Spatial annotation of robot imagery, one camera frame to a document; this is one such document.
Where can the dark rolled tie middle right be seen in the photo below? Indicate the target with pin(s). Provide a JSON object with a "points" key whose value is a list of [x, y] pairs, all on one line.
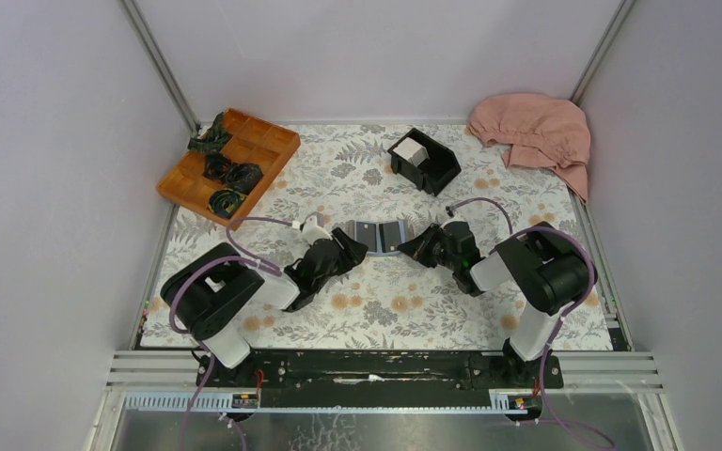
{"points": [[243, 177]]}

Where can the pink crumpled cloth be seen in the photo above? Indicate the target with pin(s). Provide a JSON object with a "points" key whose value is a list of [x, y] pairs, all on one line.
{"points": [[542, 132]]}

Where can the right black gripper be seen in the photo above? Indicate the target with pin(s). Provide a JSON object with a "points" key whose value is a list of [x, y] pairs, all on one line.
{"points": [[418, 248]]}

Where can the black credit card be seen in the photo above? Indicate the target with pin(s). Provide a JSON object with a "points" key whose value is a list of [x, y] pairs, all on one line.
{"points": [[390, 236]]}

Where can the dark rolled tie top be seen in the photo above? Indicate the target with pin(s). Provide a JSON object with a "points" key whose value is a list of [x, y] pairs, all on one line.
{"points": [[212, 140]]}

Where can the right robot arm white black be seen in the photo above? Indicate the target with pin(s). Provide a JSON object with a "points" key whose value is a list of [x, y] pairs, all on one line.
{"points": [[550, 268]]}

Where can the grey leather card holder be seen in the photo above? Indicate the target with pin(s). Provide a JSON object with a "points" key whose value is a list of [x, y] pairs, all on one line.
{"points": [[409, 234]]}

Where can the dark rolled tie bottom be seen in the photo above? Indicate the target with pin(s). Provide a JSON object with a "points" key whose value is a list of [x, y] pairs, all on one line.
{"points": [[223, 203]]}

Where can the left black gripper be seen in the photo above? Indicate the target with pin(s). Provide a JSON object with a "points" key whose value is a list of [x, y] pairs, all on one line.
{"points": [[353, 255]]}

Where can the black card tray box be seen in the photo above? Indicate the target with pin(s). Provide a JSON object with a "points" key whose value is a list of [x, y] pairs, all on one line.
{"points": [[425, 162]]}

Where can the dark rolled tie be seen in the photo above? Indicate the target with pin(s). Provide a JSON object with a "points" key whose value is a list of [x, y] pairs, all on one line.
{"points": [[223, 203], [243, 177], [216, 167], [212, 140]]}

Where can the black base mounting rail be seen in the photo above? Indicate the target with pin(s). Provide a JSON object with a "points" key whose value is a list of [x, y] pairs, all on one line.
{"points": [[388, 379]]}

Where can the white card stack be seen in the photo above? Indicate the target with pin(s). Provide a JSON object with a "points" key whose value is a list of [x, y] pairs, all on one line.
{"points": [[412, 151]]}

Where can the aluminium frame rail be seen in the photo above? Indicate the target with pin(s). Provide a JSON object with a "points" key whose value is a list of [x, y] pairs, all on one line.
{"points": [[161, 379]]}

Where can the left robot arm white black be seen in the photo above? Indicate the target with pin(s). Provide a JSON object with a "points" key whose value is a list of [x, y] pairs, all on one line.
{"points": [[208, 294]]}

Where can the floral patterned table mat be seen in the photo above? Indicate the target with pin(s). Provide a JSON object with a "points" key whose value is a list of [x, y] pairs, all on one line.
{"points": [[343, 173]]}

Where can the orange wooden compartment tray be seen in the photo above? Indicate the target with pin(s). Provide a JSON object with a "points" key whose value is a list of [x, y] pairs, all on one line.
{"points": [[254, 140]]}

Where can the dark rolled tie middle left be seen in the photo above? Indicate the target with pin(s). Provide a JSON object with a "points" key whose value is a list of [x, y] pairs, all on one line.
{"points": [[216, 167]]}

